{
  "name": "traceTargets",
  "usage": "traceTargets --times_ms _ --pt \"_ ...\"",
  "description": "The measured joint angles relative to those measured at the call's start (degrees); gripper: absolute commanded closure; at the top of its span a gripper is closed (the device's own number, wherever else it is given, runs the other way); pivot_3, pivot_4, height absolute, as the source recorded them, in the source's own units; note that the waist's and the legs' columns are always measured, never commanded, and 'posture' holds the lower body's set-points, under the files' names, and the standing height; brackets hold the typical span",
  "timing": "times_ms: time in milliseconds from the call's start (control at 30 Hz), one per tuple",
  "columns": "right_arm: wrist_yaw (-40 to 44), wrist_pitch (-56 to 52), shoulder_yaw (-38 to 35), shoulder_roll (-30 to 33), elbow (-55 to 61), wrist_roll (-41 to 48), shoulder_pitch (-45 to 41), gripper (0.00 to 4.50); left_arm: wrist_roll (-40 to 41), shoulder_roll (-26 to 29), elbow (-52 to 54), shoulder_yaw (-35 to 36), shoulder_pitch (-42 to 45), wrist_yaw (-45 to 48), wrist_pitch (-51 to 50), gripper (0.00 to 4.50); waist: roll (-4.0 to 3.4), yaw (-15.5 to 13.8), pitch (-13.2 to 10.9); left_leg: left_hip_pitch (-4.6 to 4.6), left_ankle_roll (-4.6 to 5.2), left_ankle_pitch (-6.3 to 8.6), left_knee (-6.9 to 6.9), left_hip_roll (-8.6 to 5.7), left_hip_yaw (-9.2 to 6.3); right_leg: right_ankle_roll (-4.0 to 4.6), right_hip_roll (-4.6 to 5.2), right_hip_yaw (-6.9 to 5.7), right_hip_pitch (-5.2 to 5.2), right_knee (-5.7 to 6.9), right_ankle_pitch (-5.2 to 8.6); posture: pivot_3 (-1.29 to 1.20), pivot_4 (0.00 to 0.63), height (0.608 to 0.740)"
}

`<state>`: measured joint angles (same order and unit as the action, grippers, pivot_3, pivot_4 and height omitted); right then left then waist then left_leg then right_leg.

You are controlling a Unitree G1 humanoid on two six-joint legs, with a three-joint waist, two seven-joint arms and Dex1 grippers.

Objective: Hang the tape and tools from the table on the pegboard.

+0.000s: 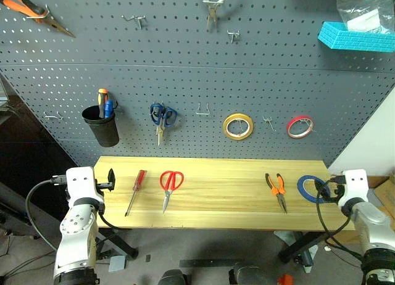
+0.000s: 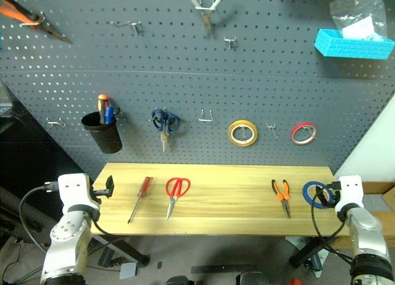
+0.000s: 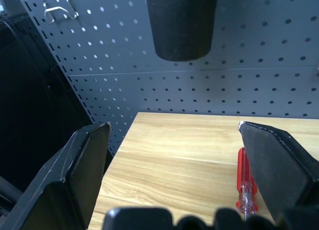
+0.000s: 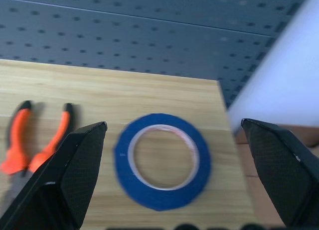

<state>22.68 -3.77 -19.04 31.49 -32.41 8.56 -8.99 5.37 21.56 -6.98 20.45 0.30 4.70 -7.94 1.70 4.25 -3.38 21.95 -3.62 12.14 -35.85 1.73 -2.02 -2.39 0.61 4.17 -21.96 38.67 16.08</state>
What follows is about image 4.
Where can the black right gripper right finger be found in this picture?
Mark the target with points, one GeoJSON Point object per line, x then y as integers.
{"type": "Point", "coordinates": [286, 170]}

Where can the blue tape roll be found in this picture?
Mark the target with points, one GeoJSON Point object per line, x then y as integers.
{"type": "Point", "coordinates": [162, 197]}

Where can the grey metal pegboard wall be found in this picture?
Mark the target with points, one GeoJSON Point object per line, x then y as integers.
{"type": "Point", "coordinates": [124, 35]}

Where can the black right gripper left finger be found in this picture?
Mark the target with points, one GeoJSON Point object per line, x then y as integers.
{"type": "Point", "coordinates": [57, 180]}

